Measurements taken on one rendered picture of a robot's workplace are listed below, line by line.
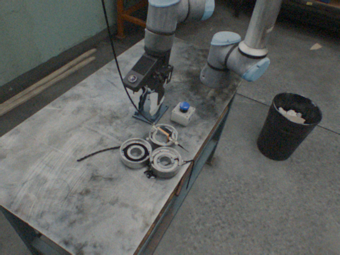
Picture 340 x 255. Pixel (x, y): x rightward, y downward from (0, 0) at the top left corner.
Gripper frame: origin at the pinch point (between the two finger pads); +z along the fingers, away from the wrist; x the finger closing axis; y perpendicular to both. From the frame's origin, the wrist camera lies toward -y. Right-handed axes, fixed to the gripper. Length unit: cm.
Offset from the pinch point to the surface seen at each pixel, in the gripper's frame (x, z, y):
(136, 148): 0.3, 15.9, -0.9
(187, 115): -7.3, 10.7, 21.9
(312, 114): -64, 44, 132
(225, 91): -13, 11, 52
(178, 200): -13, 71, 30
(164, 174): -13.0, 15.8, -5.0
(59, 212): 6.0, 22.3, -30.1
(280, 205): -68, 88, 80
